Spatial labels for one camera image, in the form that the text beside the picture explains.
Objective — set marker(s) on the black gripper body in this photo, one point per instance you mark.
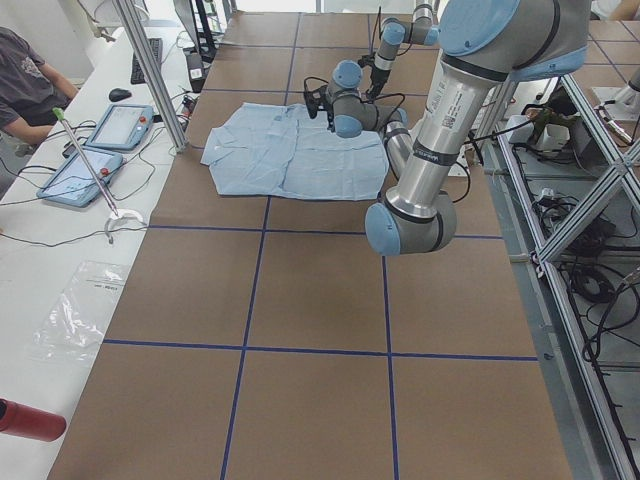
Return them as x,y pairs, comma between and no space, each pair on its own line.
329,111
375,81

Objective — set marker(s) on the light blue striped shirt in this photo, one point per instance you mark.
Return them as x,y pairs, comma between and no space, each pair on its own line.
280,151

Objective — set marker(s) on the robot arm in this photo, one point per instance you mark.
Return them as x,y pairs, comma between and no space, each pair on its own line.
423,29
482,44

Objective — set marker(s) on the far blue teach pendant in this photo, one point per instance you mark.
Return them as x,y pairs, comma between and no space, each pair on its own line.
122,127

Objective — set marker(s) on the blue teach pendant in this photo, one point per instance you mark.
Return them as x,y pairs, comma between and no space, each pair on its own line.
122,127
72,184

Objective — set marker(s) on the black computer mouse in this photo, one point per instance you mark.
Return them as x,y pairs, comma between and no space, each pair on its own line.
119,94

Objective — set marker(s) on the near blue teach pendant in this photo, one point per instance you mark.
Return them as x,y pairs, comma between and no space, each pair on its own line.
72,184

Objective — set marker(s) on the reacher grabber stick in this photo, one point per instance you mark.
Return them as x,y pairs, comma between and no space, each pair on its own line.
117,214

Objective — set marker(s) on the seated person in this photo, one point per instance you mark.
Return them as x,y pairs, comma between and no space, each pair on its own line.
30,90

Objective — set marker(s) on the clear plastic bag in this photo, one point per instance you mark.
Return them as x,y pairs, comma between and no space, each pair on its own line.
75,327

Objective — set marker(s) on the red bottle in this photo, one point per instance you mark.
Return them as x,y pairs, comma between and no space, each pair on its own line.
28,422

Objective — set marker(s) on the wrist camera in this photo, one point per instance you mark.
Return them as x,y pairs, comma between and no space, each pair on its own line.
315,100
367,60

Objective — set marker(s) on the aluminium frame post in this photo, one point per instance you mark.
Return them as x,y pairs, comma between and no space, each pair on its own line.
152,71

